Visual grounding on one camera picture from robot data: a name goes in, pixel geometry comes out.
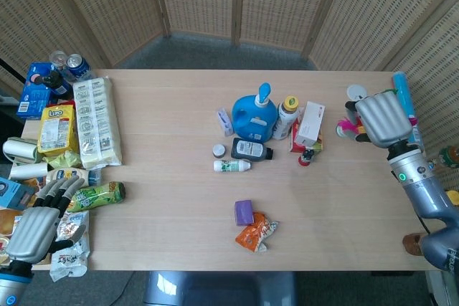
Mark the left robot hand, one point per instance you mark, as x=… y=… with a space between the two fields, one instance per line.
x=34 y=234

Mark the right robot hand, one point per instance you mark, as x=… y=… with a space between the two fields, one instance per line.
x=385 y=119

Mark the colourful feather toy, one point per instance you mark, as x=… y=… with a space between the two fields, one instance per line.
x=347 y=127

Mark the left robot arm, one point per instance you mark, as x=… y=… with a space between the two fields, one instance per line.
x=12 y=286

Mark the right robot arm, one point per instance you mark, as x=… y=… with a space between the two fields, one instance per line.
x=426 y=195

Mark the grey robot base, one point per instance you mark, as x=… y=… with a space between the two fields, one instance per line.
x=222 y=290

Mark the light blue roll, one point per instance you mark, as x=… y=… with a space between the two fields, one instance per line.
x=403 y=87

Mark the white round disc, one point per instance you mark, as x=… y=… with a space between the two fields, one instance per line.
x=355 y=91

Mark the white foil snack bag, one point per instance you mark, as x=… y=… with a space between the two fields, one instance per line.
x=71 y=259

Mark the light blue box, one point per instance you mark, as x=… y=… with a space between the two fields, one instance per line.
x=10 y=191

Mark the white paper cup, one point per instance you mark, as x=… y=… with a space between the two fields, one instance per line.
x=28 y=171

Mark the orange drink bottle green cap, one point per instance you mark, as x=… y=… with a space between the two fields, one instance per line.
x=450 y=157

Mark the white box red print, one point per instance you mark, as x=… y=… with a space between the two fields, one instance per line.
x=310 y=123

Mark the white mayonnaise bottle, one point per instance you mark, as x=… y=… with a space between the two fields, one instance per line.
x=86 y=175

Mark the crumpled yellow-green bag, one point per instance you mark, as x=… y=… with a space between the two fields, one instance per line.
x=66 y=160

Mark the white lint roller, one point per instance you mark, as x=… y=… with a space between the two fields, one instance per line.
x=19 y=149

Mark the small red black figure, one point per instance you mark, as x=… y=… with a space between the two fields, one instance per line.
x=306 y=157

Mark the red yellow carton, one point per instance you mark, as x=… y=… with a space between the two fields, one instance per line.
x=294 y=144

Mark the white bottle yellow-green cap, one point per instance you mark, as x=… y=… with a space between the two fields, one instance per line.
x=285 y=119

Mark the yellow capped bottle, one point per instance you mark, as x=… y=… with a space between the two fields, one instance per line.
x=453 y=198

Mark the yellow Lipo snack bag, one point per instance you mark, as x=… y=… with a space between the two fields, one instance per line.
x=55 y=130

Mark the brown wooden item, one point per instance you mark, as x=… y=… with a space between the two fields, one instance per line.
x=412 y=243

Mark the large white wrapped package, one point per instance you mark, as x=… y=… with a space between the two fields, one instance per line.
x=97 y=123

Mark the blue detergent pump bottle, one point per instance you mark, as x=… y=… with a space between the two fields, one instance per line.
x=252 y=119

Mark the blue Oreo box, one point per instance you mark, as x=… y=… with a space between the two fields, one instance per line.
x=32 y=98

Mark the dark grey bottle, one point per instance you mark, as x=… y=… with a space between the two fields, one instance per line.
x=251 y=149

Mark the dark bottle blue label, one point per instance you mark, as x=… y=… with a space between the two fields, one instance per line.
x=55 y=84

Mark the white bottle green print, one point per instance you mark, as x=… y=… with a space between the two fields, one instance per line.
x=231 y=166

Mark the small lilac box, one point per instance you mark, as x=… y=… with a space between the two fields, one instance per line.
x=224 y=123

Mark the purple block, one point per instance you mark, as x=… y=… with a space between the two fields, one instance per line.
x=244 y=213

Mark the small round grey jar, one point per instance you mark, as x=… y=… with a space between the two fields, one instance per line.
x=218 y=150

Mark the blue drink can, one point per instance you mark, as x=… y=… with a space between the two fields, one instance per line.
x=79 y=67

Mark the orange snack bag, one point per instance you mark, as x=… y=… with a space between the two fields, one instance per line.
x=252 y=236

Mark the clear plastic cup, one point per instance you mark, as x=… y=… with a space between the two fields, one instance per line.
x=58 y=59

